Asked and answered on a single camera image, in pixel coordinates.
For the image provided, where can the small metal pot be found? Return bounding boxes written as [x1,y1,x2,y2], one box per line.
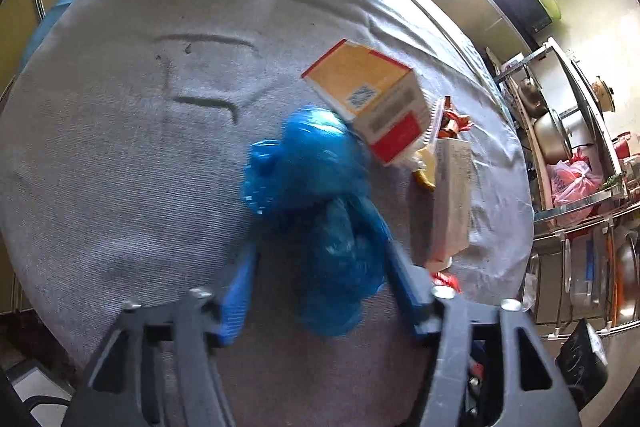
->
[517,77,548,118]

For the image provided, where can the yellow and red carton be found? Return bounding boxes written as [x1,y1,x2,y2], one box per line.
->
[301,39,434,166]

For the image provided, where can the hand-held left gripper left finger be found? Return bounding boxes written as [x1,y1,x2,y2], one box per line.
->
[60,239,261,427]

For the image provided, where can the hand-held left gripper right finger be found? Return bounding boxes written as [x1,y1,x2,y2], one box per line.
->
[382,239,588,427]

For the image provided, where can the blue cloth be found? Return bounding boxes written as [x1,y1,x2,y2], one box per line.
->
[20,0,121,72]

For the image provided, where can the large metal pot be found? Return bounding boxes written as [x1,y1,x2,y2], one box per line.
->
[532,107,588,162]

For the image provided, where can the brown clay pot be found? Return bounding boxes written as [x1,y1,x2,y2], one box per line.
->
[592,76,617,112]

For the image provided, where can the white carton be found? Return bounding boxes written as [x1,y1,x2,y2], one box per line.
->
[425,138,473,270]

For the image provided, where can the metal basin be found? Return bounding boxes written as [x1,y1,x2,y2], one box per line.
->
[612,229,640,325]

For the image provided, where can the pink plastic bag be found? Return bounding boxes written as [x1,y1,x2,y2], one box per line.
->
[546,148,606,208]

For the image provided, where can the red pot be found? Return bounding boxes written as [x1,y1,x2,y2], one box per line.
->
[615,134,640,162]

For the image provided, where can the metal kitchen rack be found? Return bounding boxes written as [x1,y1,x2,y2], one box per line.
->
[495,37,640,343]

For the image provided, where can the blue plastic bag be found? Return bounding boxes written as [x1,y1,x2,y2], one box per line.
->
[240,106,396,338]

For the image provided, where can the orange snack wrapper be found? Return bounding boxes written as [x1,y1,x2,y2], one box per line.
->
[427,96,476,140]

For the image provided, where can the small red wrapper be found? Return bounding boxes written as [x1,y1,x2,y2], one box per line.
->
[431,271,461,295]

